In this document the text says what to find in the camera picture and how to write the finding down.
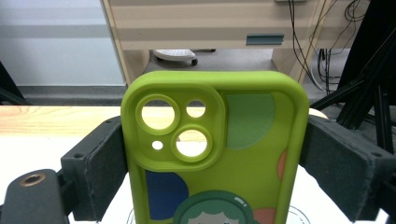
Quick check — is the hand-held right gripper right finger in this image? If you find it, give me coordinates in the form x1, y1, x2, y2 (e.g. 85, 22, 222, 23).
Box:
299, 115, 396, 223

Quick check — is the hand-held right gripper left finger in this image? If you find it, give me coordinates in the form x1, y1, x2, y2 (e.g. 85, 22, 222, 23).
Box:
60, 115, 130, 222

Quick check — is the green phone case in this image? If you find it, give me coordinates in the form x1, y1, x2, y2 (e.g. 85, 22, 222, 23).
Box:
120, 70, 310, 224

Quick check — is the black metal stand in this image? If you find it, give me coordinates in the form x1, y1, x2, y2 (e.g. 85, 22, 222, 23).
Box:
309, 0, 396, 157
0, 60, 31, 105

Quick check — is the white wheeled base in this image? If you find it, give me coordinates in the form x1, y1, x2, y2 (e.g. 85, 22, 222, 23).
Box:
152, 49, 199, 67

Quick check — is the light wooden desk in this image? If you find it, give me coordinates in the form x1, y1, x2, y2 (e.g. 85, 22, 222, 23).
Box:
101, 0, 372, 87

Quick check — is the black hanging cable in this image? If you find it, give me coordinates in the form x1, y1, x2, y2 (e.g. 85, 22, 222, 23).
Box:
287, 0, 345, 95

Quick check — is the grey-blue desk handle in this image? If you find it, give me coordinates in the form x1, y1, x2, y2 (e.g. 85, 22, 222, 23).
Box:
246, 33, 285, 46

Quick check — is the coiled black cable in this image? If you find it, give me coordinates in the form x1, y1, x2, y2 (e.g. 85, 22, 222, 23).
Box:
343, 0, 372, 23

